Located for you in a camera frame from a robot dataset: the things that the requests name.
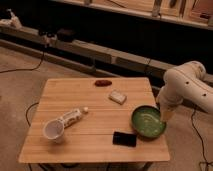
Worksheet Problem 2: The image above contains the white ceramic cup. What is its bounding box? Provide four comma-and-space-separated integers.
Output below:
43, 119, 64, 143

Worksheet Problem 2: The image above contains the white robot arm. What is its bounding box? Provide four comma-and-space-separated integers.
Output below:
156, 61, 213, 122

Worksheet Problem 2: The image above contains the green bowl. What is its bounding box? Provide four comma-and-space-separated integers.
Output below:
131, 105, 167, 139

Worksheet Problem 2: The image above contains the black rectangular block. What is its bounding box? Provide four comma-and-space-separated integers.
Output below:
112, 132, 136, 147

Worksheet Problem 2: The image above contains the wooden table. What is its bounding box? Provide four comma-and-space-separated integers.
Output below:
19, 77, 170, 163

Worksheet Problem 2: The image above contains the dark red oval object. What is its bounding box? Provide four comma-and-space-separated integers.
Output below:
94, 80, 112, 87

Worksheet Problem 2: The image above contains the white tube with cap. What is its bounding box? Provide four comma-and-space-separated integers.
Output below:
60, 107, 89, 128

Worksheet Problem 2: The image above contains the dark object on ledge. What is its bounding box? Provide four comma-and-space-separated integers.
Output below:
57, 29, 76, 42

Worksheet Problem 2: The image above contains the white object on ledge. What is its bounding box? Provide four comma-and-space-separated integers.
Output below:
0, 9, 22, 29

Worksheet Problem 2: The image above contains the black cable at right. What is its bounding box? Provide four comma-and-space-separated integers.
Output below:
190, 106, 213, 171

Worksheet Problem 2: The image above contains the black cable on floor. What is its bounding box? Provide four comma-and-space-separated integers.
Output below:
0, 49, 46, 75

